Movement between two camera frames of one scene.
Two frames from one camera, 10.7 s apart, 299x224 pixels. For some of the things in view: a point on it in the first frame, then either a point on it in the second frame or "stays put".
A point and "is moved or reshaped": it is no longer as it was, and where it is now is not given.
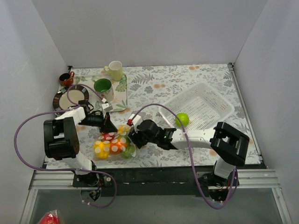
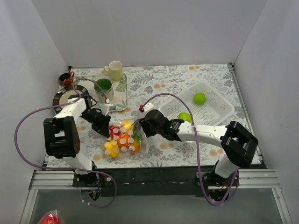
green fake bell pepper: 130,150 → 199,98
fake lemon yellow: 123,129 → 129,127
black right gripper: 135,137 → 146,127
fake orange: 117,147 → 123,141
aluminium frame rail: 60,180 stays put
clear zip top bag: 114,145 is moved or reshaped
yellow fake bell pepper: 101,149 → 111,148
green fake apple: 184,117 stays put
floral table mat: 156,115 stays put
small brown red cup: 66,79 stays put
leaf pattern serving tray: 120,100 stays put
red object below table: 50,219 stays put
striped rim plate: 68,96 stays put
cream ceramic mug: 115,69 stays put
